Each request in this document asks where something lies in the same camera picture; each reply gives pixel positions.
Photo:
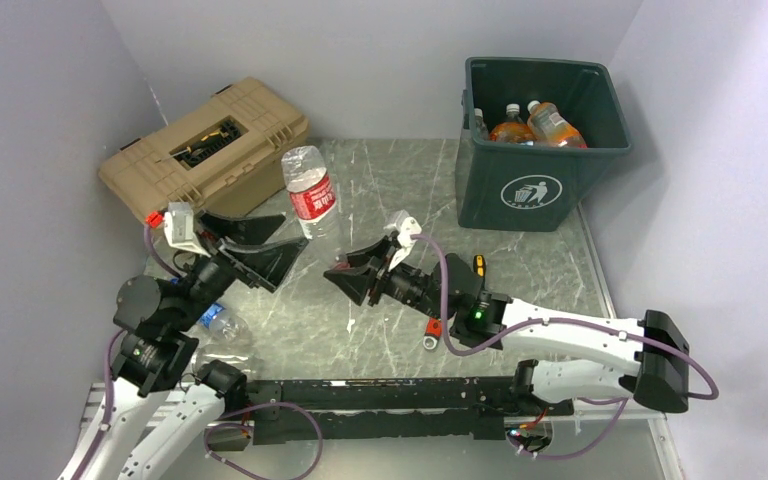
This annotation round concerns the small blue label bottle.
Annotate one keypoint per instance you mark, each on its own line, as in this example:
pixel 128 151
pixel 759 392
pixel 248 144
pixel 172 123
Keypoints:
pixel 222 323

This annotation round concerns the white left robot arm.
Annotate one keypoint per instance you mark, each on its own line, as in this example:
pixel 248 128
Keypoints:
pixel 149 355

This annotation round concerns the tan plastic toolbox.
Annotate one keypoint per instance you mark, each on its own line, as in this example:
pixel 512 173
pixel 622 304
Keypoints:
pixel 223 158

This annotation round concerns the large orange label bottle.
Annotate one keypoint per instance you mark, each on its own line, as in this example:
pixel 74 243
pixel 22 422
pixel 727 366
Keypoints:
pixel 549 127

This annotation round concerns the red handled adjustable wrench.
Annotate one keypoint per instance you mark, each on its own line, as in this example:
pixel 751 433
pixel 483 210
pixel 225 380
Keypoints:
pixel 432 334

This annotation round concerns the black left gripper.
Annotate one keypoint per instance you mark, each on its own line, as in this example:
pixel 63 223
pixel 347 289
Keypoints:
pixel 266 263

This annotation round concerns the red label clear bottle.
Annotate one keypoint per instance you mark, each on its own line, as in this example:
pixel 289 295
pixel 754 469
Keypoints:
pixel 312 193

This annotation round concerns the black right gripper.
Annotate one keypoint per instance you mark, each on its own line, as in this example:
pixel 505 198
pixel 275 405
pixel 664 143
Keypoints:
pixel 354 283

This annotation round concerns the crushed orange label jug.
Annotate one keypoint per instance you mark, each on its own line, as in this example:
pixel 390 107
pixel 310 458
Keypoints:
pixel 513 129

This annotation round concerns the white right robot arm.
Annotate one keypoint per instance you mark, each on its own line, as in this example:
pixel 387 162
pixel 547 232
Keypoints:
pixel 564 355

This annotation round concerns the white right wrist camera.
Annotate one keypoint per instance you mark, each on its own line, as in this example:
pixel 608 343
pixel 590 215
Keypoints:
pixel 405 226

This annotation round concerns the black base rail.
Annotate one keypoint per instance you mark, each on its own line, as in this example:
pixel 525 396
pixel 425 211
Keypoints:
pixel 479 407

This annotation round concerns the yellow black screwdriver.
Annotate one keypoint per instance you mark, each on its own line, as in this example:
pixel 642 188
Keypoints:
pixel 480 265

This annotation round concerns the dark green trash bin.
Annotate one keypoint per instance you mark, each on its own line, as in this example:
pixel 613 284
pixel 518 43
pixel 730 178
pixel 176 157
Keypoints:
pixel 510 187

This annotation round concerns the red cap clear bottle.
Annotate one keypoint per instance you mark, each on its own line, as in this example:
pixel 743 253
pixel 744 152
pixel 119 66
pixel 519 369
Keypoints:
pixel 481 128

